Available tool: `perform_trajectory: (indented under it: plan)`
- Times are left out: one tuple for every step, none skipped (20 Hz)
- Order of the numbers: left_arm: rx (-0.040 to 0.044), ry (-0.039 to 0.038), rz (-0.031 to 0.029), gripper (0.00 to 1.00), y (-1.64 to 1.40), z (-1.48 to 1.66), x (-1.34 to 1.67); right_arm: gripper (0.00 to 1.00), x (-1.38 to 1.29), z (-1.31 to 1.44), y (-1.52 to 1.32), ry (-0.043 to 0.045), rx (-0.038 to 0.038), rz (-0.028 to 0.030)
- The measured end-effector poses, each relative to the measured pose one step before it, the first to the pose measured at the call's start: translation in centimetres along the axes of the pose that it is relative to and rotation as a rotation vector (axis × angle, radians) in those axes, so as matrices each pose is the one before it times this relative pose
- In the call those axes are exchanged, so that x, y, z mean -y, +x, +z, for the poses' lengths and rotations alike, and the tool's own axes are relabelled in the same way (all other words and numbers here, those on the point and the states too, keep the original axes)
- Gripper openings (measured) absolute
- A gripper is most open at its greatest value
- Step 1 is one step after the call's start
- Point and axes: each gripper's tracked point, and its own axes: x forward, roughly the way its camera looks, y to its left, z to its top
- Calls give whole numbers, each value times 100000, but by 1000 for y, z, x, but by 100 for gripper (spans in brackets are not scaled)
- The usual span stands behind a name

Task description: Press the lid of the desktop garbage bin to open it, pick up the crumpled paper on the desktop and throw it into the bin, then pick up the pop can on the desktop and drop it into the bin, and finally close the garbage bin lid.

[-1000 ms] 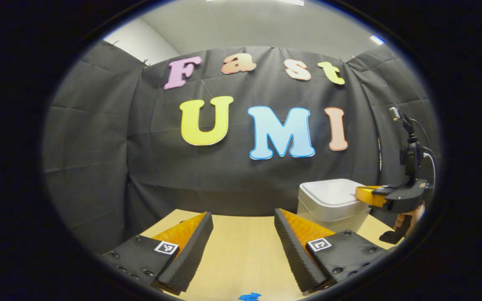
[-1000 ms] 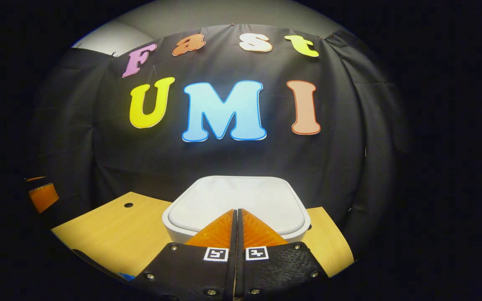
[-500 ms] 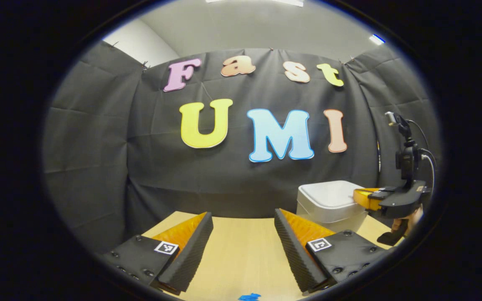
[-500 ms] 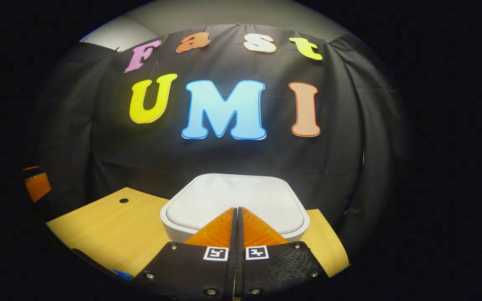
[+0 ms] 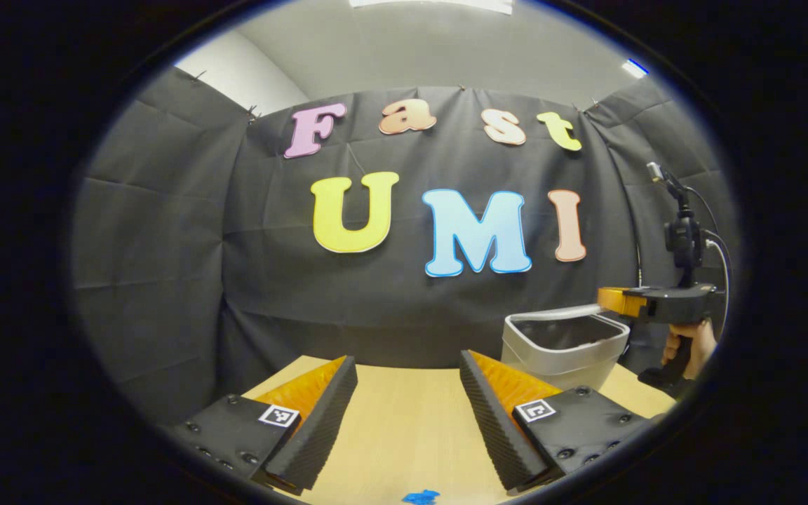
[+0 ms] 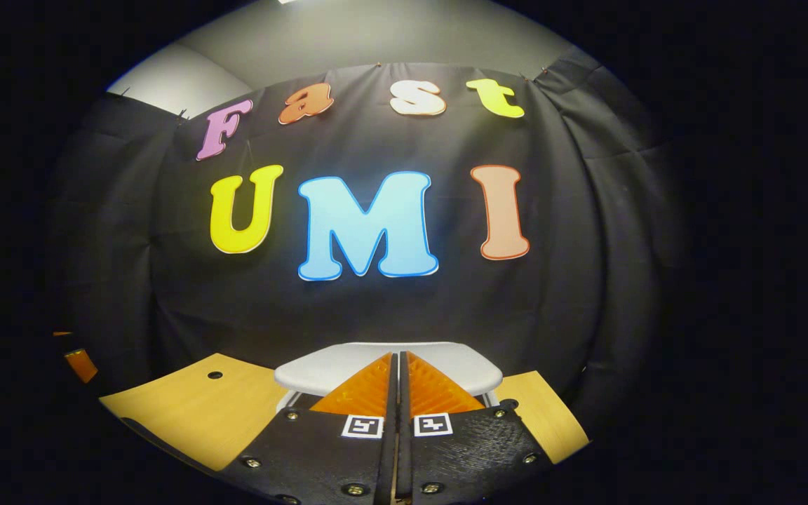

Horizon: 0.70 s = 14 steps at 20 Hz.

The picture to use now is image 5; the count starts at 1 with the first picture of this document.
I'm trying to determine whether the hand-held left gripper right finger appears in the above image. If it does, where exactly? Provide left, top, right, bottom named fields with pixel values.
left=460, top=349, right=654, bottom=492

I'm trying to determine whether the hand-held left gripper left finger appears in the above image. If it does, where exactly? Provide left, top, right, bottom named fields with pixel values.
left=173, top=356, right=360, bottom=495

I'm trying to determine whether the white desktop garbage bin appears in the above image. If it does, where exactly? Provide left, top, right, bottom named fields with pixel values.
left=501, top=304, right=631, bottom=392

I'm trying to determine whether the wooden desktop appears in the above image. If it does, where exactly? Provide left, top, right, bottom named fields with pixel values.
left=239, top=354, right=678, bottom=505

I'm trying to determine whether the black backdrop cloth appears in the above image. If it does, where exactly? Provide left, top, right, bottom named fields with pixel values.
left=71, top=67, right=741, bottom=425

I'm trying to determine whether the large ceiling light panel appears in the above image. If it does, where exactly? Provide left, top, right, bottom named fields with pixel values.
left=348, top=0, right=514, bottom=15

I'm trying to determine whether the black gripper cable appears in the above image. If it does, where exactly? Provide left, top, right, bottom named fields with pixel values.
left=685, top=184, right=733, bottom=337

